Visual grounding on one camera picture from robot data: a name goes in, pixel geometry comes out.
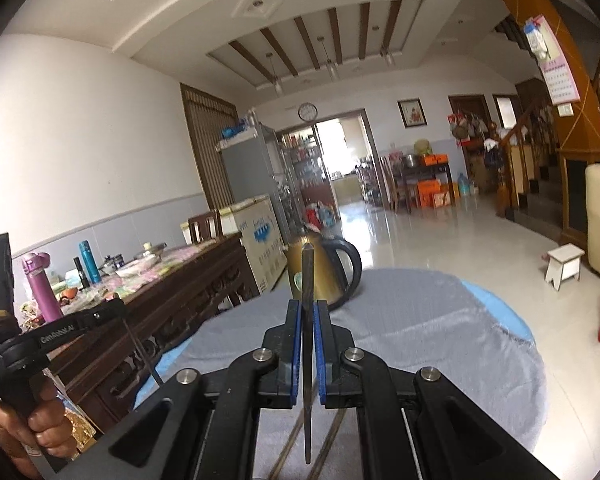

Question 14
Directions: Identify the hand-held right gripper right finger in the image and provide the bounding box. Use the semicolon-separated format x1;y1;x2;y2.
312;300;561;480

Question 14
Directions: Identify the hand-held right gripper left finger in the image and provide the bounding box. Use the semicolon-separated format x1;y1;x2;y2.
42;300;306;480

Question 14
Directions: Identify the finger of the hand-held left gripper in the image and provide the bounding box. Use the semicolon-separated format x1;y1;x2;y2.
92;296;127;323

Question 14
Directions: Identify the thin grey metal cutlery piece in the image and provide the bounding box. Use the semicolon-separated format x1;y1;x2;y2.
124;316;165;387

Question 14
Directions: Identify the dark metal cutlery piece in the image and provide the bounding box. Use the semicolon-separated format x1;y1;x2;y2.
301;242;317;465

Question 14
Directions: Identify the person's left hand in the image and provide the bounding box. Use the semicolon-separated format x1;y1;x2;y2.
0;377;82;460

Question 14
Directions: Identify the purple thermos bottle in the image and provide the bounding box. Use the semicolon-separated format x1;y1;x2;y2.
21;252;65;323

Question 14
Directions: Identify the pink patterned table cover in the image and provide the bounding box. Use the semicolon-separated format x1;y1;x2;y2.
45;240;241;313

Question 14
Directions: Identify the blue thermos bottle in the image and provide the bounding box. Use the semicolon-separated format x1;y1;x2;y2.
78;240;101;284

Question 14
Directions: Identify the metal pot with lid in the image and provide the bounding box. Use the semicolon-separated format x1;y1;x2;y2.
132;241;168;262

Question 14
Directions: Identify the carved dark wooden table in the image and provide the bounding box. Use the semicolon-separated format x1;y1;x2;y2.
15;232;261;433

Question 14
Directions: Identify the golden electric kettle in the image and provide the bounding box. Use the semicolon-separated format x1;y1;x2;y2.
285;232;363;312

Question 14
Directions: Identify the white chest freezer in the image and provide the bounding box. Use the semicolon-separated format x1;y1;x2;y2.
219;195;289;295

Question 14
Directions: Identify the grey tablecloth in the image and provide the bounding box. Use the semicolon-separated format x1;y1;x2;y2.
132;266;548;480

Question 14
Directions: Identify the gold foil packet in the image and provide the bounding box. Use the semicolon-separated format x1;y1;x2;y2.
55;385;103;457

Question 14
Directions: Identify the light blue table cover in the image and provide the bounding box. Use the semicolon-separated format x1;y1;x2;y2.
130;280;537;411

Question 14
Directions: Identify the wooden dining chair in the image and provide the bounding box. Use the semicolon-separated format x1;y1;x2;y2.
379;155;406;212

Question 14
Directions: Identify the grey refrigerator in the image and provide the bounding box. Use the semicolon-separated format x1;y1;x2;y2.
219;124;292;241

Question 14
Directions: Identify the large orange box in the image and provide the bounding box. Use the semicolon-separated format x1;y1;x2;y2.
416;180;453;209

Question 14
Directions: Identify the wooden slatted screen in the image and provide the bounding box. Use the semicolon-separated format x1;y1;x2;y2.
180;82;241;213

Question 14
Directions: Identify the glass display cabinet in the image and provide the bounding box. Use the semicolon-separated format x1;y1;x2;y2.
277;129;337;213

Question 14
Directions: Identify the wooden dining table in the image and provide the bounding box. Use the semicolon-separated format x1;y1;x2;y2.
399;160;454;213

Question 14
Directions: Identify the small white stool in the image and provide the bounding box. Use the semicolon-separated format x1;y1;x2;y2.
544;243;584;292

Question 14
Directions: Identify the pendant ceiling lamp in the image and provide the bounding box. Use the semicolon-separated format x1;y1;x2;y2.
319;37;341;82
379;17;397;67
266;52;284;97

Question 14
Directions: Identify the wooden staircase railing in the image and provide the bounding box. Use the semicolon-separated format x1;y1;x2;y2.
495;95;561;221

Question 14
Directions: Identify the dark wooden cabinet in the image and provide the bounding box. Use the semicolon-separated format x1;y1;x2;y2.
557;149;600;261

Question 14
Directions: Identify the framed wall picture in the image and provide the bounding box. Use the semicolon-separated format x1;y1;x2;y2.
397;98;428;129

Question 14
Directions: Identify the pink wall calendar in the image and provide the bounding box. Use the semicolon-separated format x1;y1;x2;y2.
524;14;582;105

